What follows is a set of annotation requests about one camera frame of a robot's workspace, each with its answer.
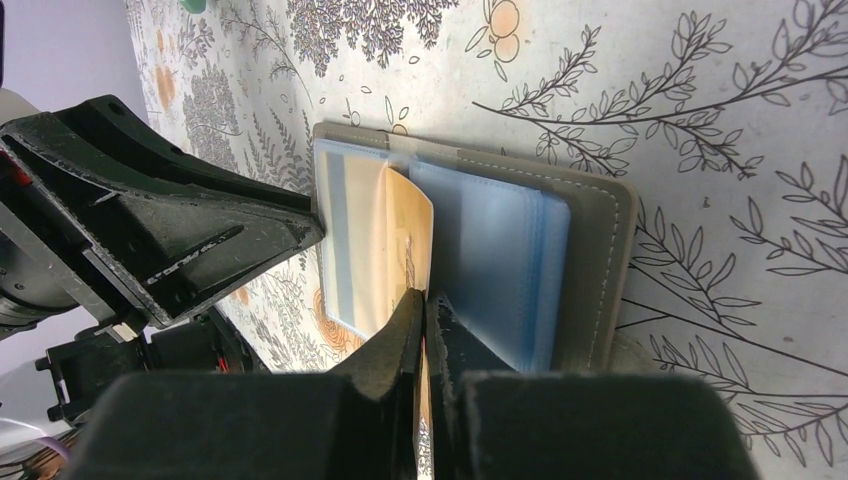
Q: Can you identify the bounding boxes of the taupe leather card holder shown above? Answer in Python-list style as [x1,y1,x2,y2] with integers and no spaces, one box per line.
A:
[314,123,638,372]

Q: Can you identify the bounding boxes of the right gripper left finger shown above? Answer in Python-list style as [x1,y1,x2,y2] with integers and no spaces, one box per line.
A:
[66,289,424,479]

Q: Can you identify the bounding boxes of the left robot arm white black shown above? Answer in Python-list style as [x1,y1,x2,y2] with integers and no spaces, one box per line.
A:
[1,89,323,479]

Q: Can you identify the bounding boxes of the floral patterned table mat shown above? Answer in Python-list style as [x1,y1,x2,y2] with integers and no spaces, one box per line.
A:
[126,1,847,479]

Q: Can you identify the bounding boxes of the mint green tube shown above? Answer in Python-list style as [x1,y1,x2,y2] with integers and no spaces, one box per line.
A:
[179,0,207,14]

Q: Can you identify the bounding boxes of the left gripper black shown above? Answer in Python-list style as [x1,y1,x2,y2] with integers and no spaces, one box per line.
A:
[1,95,324,341]

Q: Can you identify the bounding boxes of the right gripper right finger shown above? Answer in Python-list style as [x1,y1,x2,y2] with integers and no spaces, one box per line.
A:
[425,295,757,479]

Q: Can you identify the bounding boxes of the orange illustrated credit card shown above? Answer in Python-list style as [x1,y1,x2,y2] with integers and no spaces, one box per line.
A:
[316,149,391,337]

